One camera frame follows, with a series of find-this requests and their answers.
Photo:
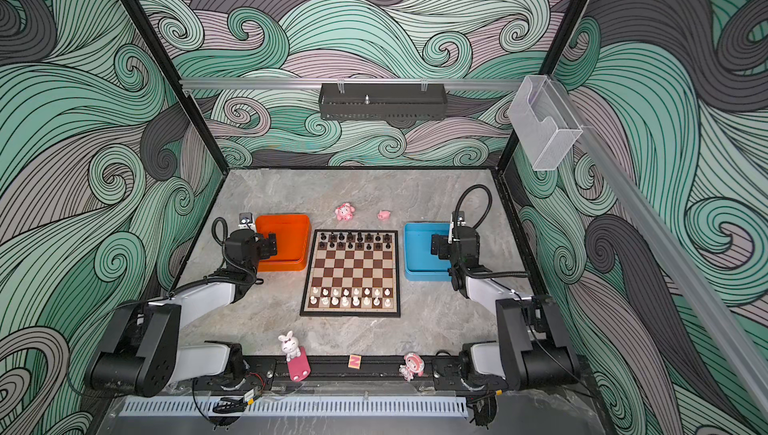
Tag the black wall shelf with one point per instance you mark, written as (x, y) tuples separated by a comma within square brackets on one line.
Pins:
[(397, 103)]

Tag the white slotted cable duct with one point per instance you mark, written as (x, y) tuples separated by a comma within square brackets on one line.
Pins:
[(304, 406)]

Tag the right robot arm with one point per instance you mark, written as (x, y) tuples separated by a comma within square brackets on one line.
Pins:
[(533, 349)]

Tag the pink kitty toy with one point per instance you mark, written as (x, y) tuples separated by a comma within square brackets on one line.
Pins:
[(345, 212)]

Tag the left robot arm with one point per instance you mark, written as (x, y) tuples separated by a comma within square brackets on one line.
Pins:
[(139, 353)]

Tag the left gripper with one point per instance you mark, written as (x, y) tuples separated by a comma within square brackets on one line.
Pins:
[(266, 246)]

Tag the clear acrylic wall box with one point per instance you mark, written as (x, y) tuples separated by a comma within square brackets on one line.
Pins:
[(545, 120)]

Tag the chess board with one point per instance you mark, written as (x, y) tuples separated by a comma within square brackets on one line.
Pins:
[(353, 273)]

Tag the orange plastic tray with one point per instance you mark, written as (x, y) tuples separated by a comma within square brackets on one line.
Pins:
[(292, 236)]

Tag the blue plastic tray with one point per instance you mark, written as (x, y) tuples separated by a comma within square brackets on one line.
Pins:
[(421, 265)]

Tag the white rabbit figure pink base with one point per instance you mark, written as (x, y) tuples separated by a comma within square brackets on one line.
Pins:
[(296, 357)]

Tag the wooden letter block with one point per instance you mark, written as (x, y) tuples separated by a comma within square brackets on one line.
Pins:
[(354, 361)]

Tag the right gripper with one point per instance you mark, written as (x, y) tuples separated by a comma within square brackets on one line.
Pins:
[(441, 241)]

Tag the pink haired doll figure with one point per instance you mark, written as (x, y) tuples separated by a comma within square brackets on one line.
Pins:
[(413, 367)]

